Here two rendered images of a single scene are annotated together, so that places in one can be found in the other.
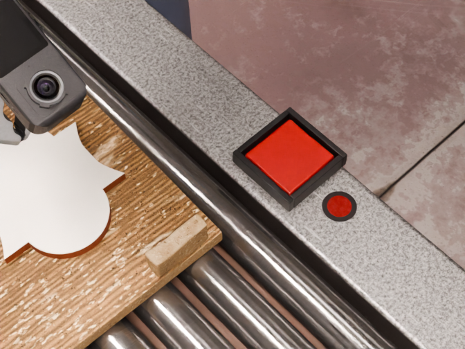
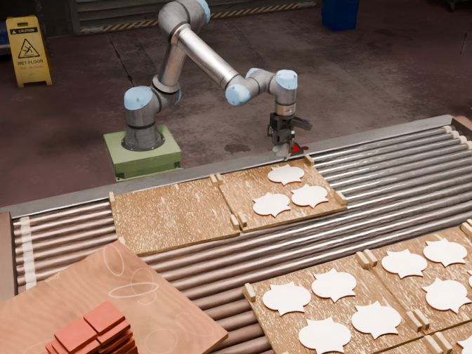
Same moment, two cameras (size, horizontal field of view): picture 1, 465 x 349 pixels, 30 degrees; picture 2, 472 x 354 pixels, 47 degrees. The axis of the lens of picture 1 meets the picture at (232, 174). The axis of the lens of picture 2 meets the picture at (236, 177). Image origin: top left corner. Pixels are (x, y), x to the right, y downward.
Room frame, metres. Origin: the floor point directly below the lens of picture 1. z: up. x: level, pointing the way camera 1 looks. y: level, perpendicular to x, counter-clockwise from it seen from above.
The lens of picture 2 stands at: (-0.01, 1.90, 2.15)
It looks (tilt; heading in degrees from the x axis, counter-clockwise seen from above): 35 degrees down; 290
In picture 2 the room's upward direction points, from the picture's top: straight up
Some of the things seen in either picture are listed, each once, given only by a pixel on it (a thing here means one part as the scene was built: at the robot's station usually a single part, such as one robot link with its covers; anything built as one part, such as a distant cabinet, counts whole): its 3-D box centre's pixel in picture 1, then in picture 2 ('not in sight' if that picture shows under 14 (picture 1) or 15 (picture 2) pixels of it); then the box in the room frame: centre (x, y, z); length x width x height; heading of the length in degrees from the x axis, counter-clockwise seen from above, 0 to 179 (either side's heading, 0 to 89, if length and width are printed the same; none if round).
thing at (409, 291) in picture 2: not in sight; (446, 272); (-0.22, 0.53, 0.94); 0.41 x 0.35 x 0.04; 40
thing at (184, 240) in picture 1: (178, 245); (309, 160); (0.33, 0.05, 0.95); 0.06 x 0.02 x 0.03; 129
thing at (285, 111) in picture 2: not in sight; (285, 107); (0.41, 0.19, 1.25); 0.08 x 0.08 x 0.05
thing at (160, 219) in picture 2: not in sight; (171, 215); (0.73, 0.54, 0.93); 0.41 x 0.35 x 0.02; 38
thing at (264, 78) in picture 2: not in sight; (260, 82); (0.52, 0.17, 1.32); 0.11 x 0.11 x 0.08; 73
